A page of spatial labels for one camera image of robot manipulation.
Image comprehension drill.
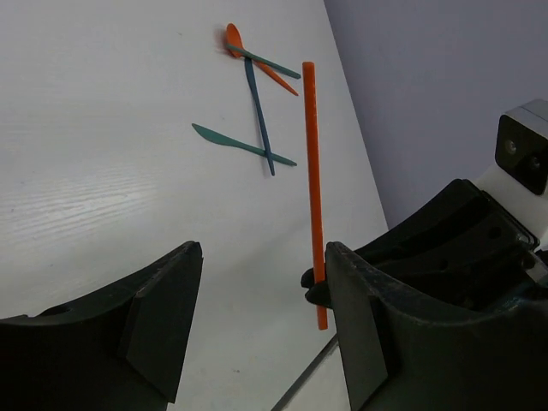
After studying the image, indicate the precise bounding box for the orange plastic chopstick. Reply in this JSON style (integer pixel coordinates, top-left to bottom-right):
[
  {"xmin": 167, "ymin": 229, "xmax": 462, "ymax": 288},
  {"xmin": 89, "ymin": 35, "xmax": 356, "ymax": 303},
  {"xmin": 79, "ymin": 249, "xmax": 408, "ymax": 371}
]
[{"xmin": 302, "ymin": 62, "xmax": 328, "ymax": 330}]

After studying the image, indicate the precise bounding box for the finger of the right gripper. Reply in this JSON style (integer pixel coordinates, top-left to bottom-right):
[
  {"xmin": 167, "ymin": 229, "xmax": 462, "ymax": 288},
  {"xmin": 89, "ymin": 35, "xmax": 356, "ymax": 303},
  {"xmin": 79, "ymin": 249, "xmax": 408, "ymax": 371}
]
[{"xmin": 301, "ymin": 268, "xmax": 332, "ymax": 309}]

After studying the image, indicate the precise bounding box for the teal plastic chopstick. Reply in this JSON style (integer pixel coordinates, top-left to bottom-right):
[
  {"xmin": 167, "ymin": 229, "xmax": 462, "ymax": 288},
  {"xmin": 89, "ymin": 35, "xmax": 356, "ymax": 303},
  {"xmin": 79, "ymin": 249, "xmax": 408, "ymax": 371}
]
[{"xmin": 227, "ymin": 44, "xmax": 301, "ymax": 79}]

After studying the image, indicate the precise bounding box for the orange plastic spoon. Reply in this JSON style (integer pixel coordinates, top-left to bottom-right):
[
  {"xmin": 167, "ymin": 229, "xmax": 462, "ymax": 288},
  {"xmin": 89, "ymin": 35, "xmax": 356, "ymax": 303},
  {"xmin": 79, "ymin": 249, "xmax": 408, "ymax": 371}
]
[{"xmin": 225, "ymin": 23, "xmax": 301, "ymax": 96}]

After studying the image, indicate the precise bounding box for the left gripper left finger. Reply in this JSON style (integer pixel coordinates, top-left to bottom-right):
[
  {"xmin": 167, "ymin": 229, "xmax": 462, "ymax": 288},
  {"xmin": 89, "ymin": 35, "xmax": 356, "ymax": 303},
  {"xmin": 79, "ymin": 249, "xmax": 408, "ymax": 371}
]
[{"xmin": 1, "ymin": 241, "xmax": 203, "ymax": 410}]

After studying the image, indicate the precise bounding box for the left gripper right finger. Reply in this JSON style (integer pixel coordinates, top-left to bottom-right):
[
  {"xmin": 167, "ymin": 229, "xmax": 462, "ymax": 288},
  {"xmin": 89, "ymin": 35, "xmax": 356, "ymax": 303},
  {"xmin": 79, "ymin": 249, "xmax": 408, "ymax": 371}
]
[{"xmin": 326, "ymin": 242, "xmax": 547, "ymax": 410}]

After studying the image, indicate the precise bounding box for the dark blue plastic chopstick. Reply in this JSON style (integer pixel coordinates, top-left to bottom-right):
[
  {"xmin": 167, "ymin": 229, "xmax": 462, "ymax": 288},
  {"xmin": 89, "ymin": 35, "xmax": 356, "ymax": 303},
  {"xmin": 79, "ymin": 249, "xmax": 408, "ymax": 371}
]
[{"xmin": 244, "ymin": 57, "xmax": 276, "ymax": 176}]

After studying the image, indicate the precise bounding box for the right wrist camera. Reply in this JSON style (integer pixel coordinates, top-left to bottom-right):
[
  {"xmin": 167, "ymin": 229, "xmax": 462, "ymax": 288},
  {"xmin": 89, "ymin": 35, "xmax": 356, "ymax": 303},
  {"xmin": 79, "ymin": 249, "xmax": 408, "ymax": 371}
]
[{"xmin": 474, "ymin": 98, "xmax": 547, "ymax": 247}]

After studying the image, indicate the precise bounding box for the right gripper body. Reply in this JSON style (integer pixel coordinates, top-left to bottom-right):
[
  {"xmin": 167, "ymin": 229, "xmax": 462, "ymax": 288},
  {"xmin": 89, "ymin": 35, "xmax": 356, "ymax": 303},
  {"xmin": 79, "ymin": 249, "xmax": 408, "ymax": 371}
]
[{"xmin": 354, "ymin": 179, "xmax": 547, "ymax": 313}]

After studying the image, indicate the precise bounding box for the teal plastic knife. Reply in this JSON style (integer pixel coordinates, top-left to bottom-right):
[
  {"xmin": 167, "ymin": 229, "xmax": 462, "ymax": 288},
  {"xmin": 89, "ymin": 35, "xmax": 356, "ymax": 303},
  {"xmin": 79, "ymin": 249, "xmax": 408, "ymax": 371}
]
[{"xmin": 192, "ymin": 123, "xmax": 297, "ymax": 167}]

